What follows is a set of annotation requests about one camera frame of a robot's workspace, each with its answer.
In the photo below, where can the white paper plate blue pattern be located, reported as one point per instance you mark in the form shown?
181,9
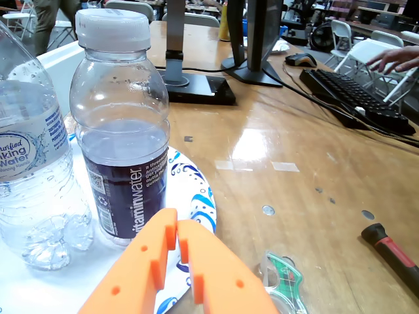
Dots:
49,288

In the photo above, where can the blue plastic bin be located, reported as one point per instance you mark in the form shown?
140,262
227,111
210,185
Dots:
284,31

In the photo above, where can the person in khaki trousers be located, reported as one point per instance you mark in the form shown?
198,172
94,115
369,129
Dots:
52,23

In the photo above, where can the small black tape square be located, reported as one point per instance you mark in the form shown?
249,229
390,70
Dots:
188,139

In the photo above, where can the black computer keyboard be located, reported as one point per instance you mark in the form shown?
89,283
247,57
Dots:
357,95

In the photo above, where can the black orange computer mouse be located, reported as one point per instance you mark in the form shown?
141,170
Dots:
299,59

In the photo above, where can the white folding chair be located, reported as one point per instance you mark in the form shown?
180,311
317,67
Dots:
401,86
196,20
342,32
363,49
19,16
388,37
131,6
60,59

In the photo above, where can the vitaminwater bottle dark label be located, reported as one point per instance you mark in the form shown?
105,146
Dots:
121,157

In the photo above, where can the yellow bottle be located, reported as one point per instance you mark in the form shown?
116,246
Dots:
224,23

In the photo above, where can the clear drinking water bottle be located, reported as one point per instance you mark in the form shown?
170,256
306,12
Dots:
29,157

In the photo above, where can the green scotch tape dispenser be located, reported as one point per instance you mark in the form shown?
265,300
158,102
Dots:
288,281

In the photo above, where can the bare person hand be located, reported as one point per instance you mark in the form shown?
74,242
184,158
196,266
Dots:
402,59

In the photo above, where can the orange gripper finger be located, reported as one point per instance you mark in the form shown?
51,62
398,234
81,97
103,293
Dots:
131,271
222,278

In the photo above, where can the clear tape strip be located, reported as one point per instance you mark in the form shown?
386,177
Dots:
285,167
226,165

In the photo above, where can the paper plate with white napkin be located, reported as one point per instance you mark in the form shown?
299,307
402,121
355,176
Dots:
281,47

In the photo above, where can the red black screwdriver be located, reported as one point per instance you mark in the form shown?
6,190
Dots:
396,255

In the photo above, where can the dark monitor with stand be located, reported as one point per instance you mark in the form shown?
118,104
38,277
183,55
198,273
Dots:
262,39

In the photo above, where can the round metal disc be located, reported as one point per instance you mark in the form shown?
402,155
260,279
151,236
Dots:
367,215
289,259
268,210

